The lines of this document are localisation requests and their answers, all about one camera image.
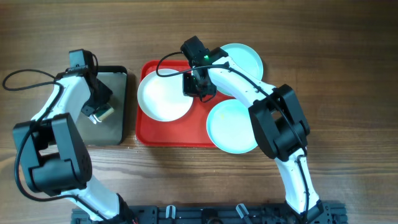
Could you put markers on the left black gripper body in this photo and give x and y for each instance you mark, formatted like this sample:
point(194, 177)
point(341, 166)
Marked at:
point(102, 97)

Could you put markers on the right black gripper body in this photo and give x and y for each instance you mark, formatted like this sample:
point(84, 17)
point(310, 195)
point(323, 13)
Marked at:
point(193, 88)

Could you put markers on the green yellow sponge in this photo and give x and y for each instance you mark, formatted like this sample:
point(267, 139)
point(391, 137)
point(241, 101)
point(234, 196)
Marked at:
point(103, 112)

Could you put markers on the white round plate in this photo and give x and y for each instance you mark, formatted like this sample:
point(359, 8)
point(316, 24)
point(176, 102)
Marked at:
point(162, 98)

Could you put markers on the light blue plate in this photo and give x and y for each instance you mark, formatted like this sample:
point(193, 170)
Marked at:
point(246, 58)
point(229, 127)

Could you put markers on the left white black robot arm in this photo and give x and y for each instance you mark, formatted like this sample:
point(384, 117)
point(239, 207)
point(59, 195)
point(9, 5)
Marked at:
point(52, 161)

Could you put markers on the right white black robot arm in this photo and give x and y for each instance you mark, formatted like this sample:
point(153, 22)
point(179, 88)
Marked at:
point(279, 125)

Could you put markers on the black rectangular metal tray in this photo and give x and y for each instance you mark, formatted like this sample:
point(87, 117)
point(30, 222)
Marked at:
point(111, 130)

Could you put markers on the red plastic tray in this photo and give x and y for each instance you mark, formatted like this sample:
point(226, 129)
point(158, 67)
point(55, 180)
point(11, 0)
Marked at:
point(187, 131)

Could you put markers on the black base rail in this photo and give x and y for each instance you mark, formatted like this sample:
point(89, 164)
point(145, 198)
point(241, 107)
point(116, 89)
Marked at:
point(268, 213)

